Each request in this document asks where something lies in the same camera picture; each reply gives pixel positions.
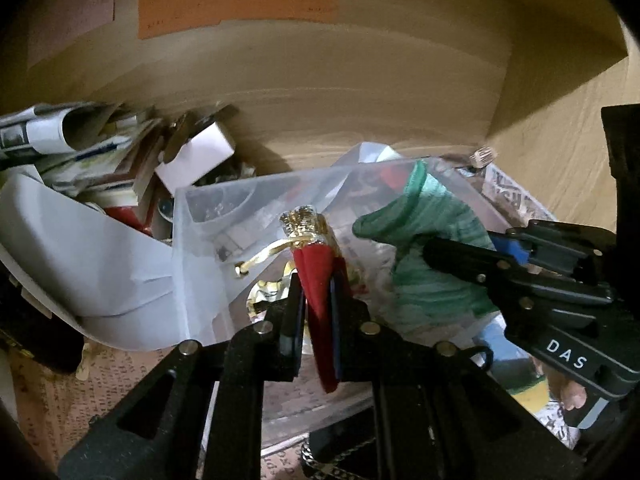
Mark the dark object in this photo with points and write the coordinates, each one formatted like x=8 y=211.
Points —
x=35 y=325

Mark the pile of papers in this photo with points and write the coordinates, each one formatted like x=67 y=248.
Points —
x=75 y=150

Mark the large white sheet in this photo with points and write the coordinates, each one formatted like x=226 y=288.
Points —
x=75 y=260

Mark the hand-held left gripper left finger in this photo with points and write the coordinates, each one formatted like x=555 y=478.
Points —
x=292 y=320

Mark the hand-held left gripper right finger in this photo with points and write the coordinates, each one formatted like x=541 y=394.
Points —
x=336 y=320

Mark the red velvet ornament gold cap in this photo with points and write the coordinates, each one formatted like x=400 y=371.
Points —
x=315 y=310

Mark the clear plastic container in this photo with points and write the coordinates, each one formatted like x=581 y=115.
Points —
x=210 y=260

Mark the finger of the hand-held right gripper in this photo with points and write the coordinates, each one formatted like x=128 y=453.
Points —
x=460 y=260
x=515 y=249

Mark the small white box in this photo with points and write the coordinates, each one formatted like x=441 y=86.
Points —
x=197 y=155

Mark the printed newspaper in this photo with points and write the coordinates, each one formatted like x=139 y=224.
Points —
x=515 y=195

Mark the colourful printed card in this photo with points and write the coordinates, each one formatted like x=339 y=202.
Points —
x=505 y=360

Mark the green cloth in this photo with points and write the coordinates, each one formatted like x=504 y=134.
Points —
x=430 y=210

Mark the person's right hand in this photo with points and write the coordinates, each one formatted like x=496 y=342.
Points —
x=572 y=392

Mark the pink paper label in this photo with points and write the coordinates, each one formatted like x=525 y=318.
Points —
x=70 y=10

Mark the orange paper label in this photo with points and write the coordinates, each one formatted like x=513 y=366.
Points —
x=235 y=2

